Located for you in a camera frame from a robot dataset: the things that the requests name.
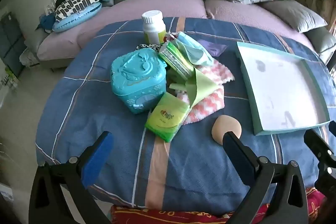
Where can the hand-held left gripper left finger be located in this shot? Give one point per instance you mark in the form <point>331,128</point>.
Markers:
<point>97,158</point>

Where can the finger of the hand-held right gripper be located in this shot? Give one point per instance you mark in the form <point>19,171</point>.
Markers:
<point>316,144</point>

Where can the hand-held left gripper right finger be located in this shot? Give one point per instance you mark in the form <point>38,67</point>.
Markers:
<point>236,154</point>

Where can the beige makeup sponge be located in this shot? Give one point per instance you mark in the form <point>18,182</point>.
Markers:
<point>225,127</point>

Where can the pink white striped towel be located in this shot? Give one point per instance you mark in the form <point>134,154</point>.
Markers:
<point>210,100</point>

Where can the teal white cardboard tray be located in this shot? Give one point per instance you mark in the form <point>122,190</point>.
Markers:
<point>281,87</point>

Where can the light green cloth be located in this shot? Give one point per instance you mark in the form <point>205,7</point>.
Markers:
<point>202,85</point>

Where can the green tissue pack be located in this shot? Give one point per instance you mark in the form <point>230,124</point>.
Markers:
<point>166,117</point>
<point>176,61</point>

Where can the teal plastic box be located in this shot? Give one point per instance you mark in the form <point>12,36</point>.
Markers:
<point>137,77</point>

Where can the purple wet wipe pack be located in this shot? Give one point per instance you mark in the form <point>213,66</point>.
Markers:
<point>216,48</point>

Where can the blue face mask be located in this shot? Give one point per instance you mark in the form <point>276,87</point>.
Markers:
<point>195,52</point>

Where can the leopard print scrunchie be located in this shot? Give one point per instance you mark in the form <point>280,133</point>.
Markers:
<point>149,47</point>

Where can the red white fluffy scrunchie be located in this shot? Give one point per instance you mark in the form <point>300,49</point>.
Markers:
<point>170,36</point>

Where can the blue plaid blanket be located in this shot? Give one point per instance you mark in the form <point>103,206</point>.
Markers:
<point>110,134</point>

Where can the grey leather cushion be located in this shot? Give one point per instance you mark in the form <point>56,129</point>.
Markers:
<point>321,39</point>

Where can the light blue inflatable cushion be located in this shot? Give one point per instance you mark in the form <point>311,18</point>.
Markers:
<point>76,20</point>

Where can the purple sofa seat cover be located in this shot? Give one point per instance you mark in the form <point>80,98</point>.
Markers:
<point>126,14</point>
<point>236,12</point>

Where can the white plastic bottle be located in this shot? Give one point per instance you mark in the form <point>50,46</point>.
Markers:
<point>153,27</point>

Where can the dark blue cloth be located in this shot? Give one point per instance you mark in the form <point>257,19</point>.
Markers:
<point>46,21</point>

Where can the dark grey cabinet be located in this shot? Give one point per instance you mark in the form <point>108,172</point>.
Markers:
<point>10,40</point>

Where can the black white patterned cushion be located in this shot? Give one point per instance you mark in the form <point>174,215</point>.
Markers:
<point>74,5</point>

